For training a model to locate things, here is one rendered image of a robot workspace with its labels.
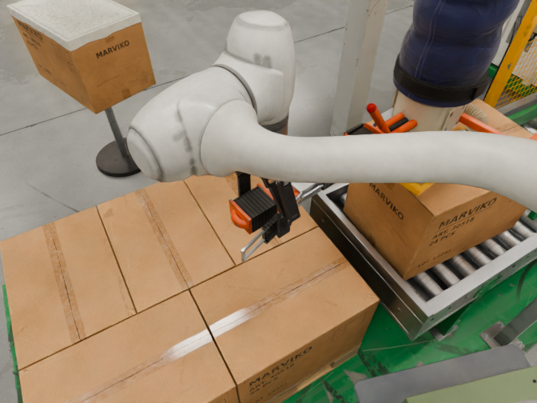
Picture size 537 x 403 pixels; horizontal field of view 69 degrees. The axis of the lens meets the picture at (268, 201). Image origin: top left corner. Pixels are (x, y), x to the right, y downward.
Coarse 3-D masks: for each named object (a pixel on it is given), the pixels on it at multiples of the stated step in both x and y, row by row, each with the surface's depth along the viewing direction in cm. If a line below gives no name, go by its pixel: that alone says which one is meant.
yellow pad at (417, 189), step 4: (456, 128) 122; (460, 128) 122; (464, 128) 122; (400, 184) 108; (404, 184) 107; (408, 184) 106; (412, 184) 106; (416, 184) 106; (420, 184) 105; (424, 184) 106; (428, 184) 106; (432, 184) 107; (408, 188) 106; (412, 188) 105; (416, 188) 105; (420, 188) 105; (424, 188) 105; (412, 192) 106; (416, 192) 104; (420, 192) 104
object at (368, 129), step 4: (360, 124) 101; (364, 124) 101; (368, 124) 100; (352, 128) 100; (356, 128) 100; (360, 128) 101; (364, 128) 101; (368, 128) 101; (372, 128) 100; (376, 128) 99; (344, 132) 99; (348, 132) 99; (352, 132) 100; (356, 132) 100; (360, 132) 100; (364, 132) 100; (368, 132) 100; (372, 132) 100; (376, 132) 99; (380, 132) 98
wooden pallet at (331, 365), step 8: (360, 344) 175; (352, 352) 178; (336, 360) 172; (344, 360) 180; (320, 368) 167; (328, 368) 179; (312, 376) 177; (320, 376) 177; (296, 384) 164; (304, 384) 174; (288, 392) 172; (296, 392) 173; (272, 400) 170; (280, 400) 170
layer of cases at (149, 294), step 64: (192, 192) 181; (64, 256) 157; (128, 256) 157; (192, 256) 157; (256, 256) 158; (320, 256) 157; (64, 320) 139; (128, 320) 139; (192, 320) 139; (256, 320) 139; (320, 320) 139; (64, 384) 125; (128, 384) 125; (192, 384) 125; (256, 384) 135
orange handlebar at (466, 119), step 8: (400, 112) 107; (392, 120) 105; (464, 120) 106; (472, 120) 104; (400, 128) 102; (408, 128) 103; (472, 128) 105; (480, 128) 103; (488, 128) 102; (536, 136) 100; (296, 192) 87; (232, 216) 83; (240, 224) 82
